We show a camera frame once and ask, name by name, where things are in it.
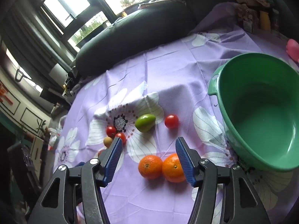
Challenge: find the orange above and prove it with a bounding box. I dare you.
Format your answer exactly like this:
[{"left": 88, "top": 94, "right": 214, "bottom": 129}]
[
  {"left": 162, "top": 153, "right": 187, "bottom": 183},
  {"left": 138, "top": 155, "right": 163, "bottom": 180}
]

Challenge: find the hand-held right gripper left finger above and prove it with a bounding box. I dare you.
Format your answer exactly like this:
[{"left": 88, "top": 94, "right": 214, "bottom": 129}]
[{"left": 28, "top": 136, "right": 123, "bottom": 224}]

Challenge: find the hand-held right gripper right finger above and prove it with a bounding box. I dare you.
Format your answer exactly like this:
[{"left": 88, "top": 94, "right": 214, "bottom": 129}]
[{"left": 175, "top": 137, "right": 271, "bottom": 224}]

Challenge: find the dark green bolster cushion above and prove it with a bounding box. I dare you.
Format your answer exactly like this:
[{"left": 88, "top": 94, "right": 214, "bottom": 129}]
[{"left": 75, "top": 1, "right": 197, "bottom": 77}]

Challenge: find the pink plush toy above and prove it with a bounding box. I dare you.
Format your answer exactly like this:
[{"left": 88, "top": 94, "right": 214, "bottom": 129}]
[{"left": 286, "top": 38, "right": 299, "bottom": 62}]

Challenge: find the green lime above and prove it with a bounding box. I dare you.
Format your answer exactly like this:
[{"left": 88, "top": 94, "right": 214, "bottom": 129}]
[{"left": 135, "top": 114, "right": 156, "bottom": 133}]

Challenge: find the clear bag of snacks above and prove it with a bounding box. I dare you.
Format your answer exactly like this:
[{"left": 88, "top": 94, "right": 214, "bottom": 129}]
[{"left": 236, "top": 3, "right": 260, "bottom": 33}]

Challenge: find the window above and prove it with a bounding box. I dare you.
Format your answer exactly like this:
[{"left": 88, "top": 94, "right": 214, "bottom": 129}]
[{"left": 40, "top": 0, "right": 164, "bottom": 49}]

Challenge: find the purple floral cloth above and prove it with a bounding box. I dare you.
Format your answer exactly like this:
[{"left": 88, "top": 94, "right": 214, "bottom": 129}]
[{"left": 48, "top": 2, "right": 299, "bottom": 224}]

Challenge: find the green plastic basin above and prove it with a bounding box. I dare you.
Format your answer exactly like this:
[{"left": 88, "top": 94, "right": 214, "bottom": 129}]
[{"left": 208, "top": 53, "right": 299, "bottom": 172}]

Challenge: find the yellow bottle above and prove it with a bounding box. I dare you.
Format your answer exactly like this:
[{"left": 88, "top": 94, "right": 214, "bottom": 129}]
[{"left": 259, "top": 11, "right": 271, "bottom": 31}]

